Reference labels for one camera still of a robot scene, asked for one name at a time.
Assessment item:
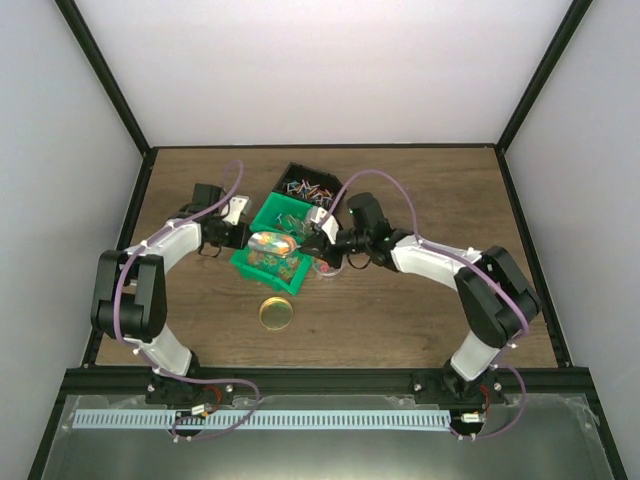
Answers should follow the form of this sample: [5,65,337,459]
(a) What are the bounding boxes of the clear plastic jar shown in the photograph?
[312,258,344,280]

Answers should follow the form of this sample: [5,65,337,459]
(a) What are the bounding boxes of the green bin gummy candies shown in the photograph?
[230,247,312,295]

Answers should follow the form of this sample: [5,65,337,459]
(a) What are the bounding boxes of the black bin candies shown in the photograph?
[272,162,343,210]

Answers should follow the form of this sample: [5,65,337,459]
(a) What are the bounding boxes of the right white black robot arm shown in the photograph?
[301,192,541,403]

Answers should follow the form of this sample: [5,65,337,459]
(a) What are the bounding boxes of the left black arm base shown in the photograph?
[145,373,235,407]

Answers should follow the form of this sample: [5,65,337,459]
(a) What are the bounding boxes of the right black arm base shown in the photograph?
[410,369,504,408]

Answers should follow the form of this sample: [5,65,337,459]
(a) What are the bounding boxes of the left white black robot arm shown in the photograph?
[91,184,251,404]

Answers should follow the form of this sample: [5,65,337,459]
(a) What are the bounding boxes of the gold jar lid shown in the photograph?
[258,296,294,331]

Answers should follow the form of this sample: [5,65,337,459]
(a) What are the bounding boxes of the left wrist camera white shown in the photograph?
[222,195,252,226]

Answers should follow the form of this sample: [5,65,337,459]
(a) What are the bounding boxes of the light blue slotted cable duct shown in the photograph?
[71,409,451,432]

